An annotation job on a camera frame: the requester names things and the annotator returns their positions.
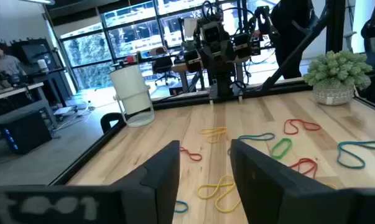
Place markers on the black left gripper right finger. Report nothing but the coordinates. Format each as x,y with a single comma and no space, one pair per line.
283,202

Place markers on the small blue rubber band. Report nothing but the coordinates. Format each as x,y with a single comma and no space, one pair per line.
186,208

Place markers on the green potted succulent plant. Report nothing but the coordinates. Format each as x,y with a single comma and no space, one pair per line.
336,71

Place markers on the white paper roll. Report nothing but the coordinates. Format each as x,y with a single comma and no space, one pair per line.
42,65

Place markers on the office desk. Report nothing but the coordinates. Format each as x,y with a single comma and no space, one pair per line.
16,91

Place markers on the green rubber band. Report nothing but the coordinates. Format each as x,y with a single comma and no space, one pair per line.
272,153

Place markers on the small red rubber band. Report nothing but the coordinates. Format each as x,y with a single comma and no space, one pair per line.
188,152

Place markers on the large teal rubber band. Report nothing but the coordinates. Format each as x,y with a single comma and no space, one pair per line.
338,152

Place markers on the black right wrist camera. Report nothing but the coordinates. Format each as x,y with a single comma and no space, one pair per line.
212,32

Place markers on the white cup with ball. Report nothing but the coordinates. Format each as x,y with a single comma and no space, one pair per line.
131,90

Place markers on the yellow and green rubber bands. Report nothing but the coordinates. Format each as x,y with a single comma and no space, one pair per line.
198,192

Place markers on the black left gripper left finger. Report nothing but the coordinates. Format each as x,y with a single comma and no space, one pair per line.
81,205

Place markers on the black curved bracket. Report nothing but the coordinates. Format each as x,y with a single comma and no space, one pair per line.
111,117

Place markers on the small yellow rubber band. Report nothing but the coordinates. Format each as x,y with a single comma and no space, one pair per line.
331,185

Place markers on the black office chair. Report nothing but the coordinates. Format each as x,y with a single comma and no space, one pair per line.
373,34
162,67

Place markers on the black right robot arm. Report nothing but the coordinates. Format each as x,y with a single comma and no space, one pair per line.
226,85

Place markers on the person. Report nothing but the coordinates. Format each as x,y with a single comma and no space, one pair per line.
2,65
291,31

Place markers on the black computer tower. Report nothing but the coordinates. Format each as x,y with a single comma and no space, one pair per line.
25,132

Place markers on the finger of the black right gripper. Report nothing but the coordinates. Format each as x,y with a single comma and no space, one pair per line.
192,61
241,46

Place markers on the thin teal rubber band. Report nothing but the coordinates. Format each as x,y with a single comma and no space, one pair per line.
272,136

